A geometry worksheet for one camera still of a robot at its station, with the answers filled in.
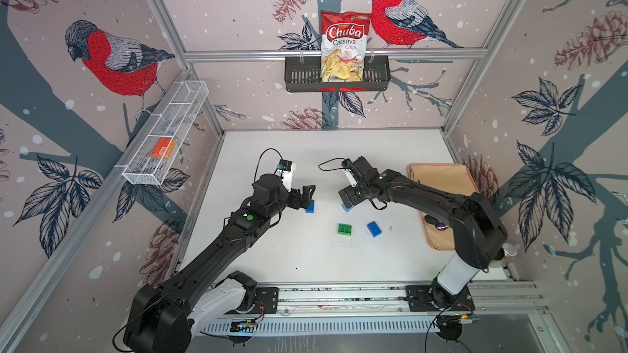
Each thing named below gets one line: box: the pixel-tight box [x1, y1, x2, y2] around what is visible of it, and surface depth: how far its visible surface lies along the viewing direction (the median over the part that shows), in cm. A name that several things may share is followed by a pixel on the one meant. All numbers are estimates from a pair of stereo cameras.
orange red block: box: [150, 137, 178, 159], surface depth 73 cm
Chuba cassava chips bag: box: [320, 9, 372, 83], surface depth 87 cm
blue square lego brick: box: [366, 220, 382, 238], surface depth 89 cm
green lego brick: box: [337, 223, 353, 236], surface depth 90 cm
